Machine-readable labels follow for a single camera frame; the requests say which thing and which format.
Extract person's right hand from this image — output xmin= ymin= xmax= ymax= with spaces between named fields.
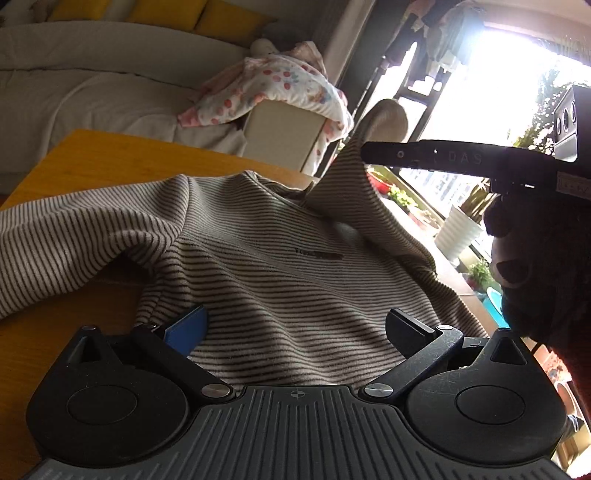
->
xmin=482 ymin=189 xmax=591 ymax=352

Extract yellow cushion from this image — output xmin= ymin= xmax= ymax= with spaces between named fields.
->
xmin=127 ymin=0 xmax=208 ymax=26
xmin=48 ymin=0 xmax=114 ymax=21
xmin=194 ymin=4 xmax=278 ymax=40

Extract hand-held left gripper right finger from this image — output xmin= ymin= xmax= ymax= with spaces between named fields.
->
xmin=359 ymin=308 xmax=532 ymax=407

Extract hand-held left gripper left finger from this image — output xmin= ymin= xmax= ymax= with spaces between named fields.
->
xmin=68 ymin=305 xmax=235 ymax=403

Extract potted plant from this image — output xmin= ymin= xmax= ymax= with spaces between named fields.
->
xmin=462 ymin=178 xmax=502 ymax=222

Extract hanging clothes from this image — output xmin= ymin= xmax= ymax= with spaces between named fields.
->
xmin=385 ymin=0 xmax=485 ymax=81

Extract floral blanket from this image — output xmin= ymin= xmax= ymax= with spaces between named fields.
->
xmin=178 ymin=41 xmax=354 ymax=171

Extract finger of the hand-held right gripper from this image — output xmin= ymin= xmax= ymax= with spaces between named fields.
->
xmin=361 ymin=140 xmax=555 ymax=179

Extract beige sofa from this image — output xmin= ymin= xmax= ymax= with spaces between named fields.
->
xmin=0 ymin=0 xmax=324 ymax=181

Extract white flower pot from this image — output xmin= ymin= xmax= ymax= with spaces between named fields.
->
xmin=434 ymin=205 xmax=483 ymax=261

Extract striped sweater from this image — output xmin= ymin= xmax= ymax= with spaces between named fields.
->
xmin=0 ymin=99 xmax=490 ymax=388

